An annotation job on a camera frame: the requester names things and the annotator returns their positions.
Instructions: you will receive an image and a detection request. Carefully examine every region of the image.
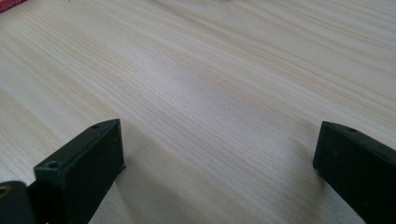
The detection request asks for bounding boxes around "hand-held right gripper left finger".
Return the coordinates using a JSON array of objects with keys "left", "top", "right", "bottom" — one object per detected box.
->
[{"left": 28, "top": 118, "right": 127, "bottom": 224}]

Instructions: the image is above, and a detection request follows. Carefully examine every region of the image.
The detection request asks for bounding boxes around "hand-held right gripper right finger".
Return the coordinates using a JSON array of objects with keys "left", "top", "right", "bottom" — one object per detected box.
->
[{"left": 312, "top": 120, "right": 396, "bottom": 224}]

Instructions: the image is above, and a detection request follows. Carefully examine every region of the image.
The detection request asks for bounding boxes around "red cloth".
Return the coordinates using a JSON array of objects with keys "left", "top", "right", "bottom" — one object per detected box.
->
[{"left": 0, "top": 0, "right": 27, "bottom": 14}]

